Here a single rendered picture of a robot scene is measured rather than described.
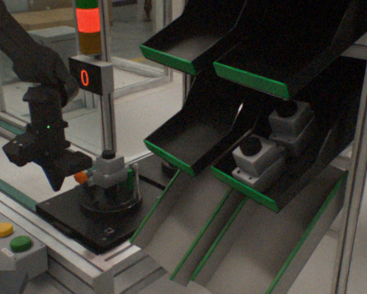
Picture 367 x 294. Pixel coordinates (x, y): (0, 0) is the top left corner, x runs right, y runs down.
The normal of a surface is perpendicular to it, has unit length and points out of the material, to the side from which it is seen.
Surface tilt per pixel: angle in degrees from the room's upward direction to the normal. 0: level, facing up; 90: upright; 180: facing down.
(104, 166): 90
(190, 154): 25
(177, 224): 45
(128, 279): 90
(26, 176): 0
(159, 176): 0
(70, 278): 90
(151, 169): 0
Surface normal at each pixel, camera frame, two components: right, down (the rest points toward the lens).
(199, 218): -0.57, -0.46
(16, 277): 0.00, -0.90
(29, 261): 0.73, 0.29
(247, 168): -0.72, 0.61
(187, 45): -0.34, -0.71
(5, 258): -0.68, 0.31
